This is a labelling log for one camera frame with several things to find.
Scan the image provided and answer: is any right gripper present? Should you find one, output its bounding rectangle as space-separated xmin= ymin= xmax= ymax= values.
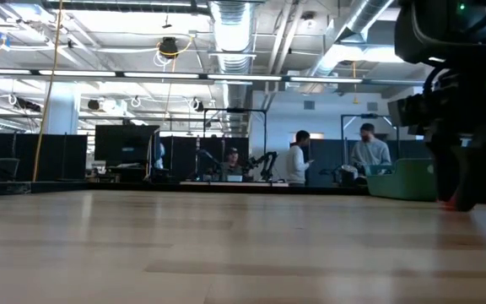
xmin=422 ymin=66 xmax=486 ymax=213

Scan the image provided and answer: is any green plastic bin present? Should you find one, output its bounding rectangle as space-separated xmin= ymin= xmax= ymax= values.
xmin=365 ymin=158 xmax=438 ymax=202

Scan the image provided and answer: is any person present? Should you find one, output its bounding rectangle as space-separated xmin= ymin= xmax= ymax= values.
xmin=219 ymin=146 xmax=246 ymax=183
xmin=284 ymin=129 xmax=314 ymax=187
xmin=349 ymin=122 xmax=392 ymax=167

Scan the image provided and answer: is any grey ceiling pipe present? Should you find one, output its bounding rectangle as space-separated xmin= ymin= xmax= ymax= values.
xmin=363 ymin=78 xmax=425 ymax=85

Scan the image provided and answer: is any black partition panel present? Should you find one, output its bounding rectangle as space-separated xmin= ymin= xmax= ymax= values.
xmin=160 ymin=135 xmax=251 ymax=183
xmin=0 ymin=133 xmax=88 ymax=181

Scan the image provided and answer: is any black round ceiling device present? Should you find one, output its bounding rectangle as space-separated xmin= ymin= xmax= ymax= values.
xmin=158 ymin=36 xmax=180 ymax=59

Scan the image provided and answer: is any large black monitor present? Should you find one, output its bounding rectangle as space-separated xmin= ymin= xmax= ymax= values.
xmin=94 ymin=124 xmax=161 ymax=168

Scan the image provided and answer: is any white building column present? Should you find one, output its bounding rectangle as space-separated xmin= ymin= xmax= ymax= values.
xmin=42 ymin=82 xmax=79 ymax=136

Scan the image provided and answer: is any grey office chair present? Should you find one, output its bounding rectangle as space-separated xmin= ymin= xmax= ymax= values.
xmin=0 ymin=157 xmax=21 ymax=180

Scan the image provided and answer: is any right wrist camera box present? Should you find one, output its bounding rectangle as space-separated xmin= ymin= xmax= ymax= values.
xmin=387 ymin=95 xmax=430 ymax=128

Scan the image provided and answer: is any black tube frame stand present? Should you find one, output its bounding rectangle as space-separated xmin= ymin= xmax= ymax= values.
xmin=202 ymin=107 xmax=268 ymax=182
xmin=340 ymin=112 xmax=400 ymax=140

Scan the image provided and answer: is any silver round ceiling duct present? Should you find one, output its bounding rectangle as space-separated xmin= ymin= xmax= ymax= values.
xmin=207 ymin=0 xmax=256 ymax=137
xmin=305 ymin=0 xmax=397 ymax=81

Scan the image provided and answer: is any black table frame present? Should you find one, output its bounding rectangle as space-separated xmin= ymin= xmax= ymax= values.
xmin=0 ymin=180 xmax=370 ymax=197

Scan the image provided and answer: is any yellow cable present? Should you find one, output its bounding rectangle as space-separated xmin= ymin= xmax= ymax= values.
xmin=31 ymin=0 xmax=65 ymax=182

